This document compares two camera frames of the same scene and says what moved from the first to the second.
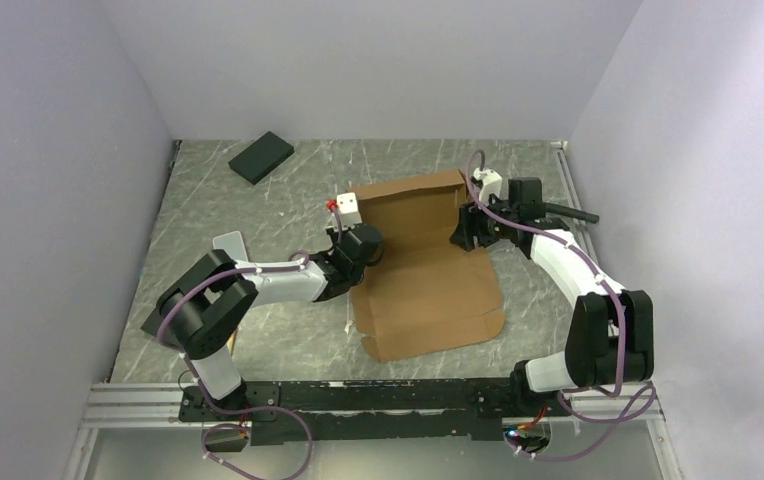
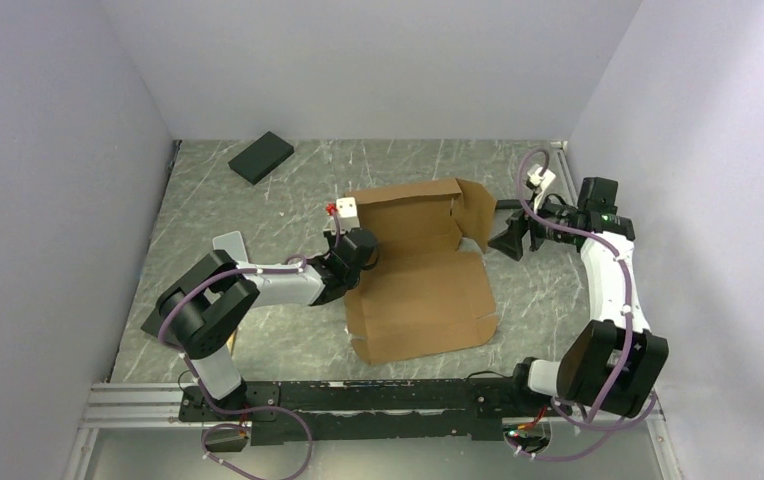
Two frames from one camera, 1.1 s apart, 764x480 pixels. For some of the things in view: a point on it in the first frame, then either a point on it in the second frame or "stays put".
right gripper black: x=470 y=224 → x=510 y=240
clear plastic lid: x=233 y=244 stays put
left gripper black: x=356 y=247 stays put
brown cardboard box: x=422 y=292 stays put
